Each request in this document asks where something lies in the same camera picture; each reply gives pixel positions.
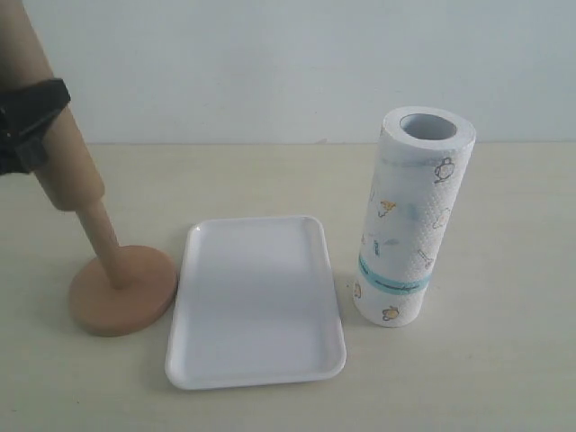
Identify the white rectangular plastic tray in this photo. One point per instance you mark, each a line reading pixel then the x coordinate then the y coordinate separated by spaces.
pixel 256 304

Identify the wooden paper towel holder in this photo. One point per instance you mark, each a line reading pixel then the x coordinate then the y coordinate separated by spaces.
pixel 124 288

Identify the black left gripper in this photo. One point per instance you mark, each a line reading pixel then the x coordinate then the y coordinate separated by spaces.
pixel 27 114

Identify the brown cardboard tube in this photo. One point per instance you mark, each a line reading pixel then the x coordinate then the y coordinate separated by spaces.
pixel 70 178

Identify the printed white paper towel roll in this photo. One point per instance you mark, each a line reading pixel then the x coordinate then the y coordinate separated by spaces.
pixel 421 158

